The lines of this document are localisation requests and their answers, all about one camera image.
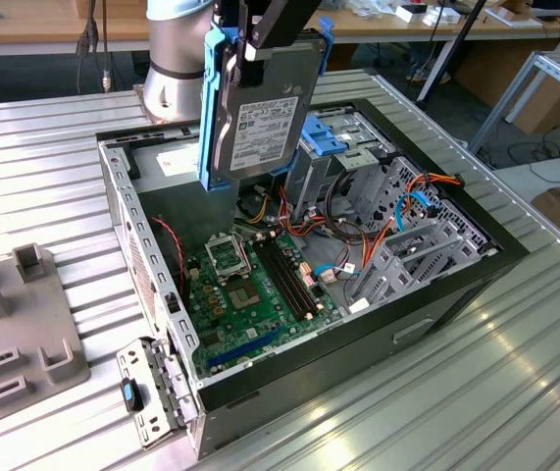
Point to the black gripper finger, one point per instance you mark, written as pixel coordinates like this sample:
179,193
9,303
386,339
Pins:
225,12
284,22

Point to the hard disk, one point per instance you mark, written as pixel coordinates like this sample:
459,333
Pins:
265,127

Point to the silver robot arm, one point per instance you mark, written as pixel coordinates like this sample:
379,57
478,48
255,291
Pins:
171,59

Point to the metal disk bay cage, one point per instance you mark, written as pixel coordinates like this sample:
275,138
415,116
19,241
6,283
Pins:
392,247

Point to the long wooden desk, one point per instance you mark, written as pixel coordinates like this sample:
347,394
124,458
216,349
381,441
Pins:
348,27

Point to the brown cardboard box on desk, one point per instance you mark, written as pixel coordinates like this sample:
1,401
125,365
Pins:
122,9

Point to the blue plastic drive latch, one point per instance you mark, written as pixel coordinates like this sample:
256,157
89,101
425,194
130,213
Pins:
323,140

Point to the white box with dark lid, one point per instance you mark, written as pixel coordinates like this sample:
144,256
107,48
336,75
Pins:
409,12

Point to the plain white box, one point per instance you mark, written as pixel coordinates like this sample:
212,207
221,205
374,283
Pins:
443,17

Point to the metal optical drive cage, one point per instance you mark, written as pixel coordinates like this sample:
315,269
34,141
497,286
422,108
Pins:
309,189

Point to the grey power supply box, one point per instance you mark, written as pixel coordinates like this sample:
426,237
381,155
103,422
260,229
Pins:
186,216

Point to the flat beige box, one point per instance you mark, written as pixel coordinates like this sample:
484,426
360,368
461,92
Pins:
512,17

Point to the black RAM slot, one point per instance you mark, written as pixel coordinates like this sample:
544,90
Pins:
298,277
280,279
286,279
292,278

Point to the black monitor stand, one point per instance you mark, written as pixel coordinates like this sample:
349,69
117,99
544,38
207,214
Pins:
546,10

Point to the cardboard box under shelf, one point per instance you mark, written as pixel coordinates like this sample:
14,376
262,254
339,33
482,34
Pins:
549,105

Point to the green motherboard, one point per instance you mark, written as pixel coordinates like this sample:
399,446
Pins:
269,314

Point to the white low table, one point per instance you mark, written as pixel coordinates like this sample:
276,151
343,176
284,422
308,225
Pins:
554,174

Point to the blue expansion slot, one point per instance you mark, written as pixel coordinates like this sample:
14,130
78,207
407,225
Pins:
245,348

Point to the black open PC case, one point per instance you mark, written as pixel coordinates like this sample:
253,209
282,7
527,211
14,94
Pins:
333,353

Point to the grey parts rack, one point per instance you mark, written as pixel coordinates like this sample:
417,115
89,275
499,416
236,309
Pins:
15,314

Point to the metal slot bracket plate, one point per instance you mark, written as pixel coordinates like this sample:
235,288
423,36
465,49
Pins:
135,358

